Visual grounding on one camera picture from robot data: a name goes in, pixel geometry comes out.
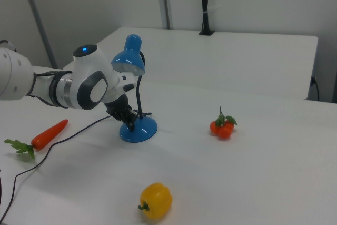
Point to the yellow toy bell pepper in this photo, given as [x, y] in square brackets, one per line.
[156, 198]

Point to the blue desk lamp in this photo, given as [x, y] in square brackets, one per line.
[139, 132]

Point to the orange toy carrot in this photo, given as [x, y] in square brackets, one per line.
[50, 134]

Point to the black camera pole with clamp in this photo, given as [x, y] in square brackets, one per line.
[204, 3]

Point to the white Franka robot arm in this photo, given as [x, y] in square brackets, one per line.
[87, 77]

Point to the orange toy tangerine cluster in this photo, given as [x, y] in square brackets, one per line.
[223, 131]

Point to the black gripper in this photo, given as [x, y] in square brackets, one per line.
[118, 109]

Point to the grey partition post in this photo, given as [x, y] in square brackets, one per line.
[39, 22]
[165, 1]

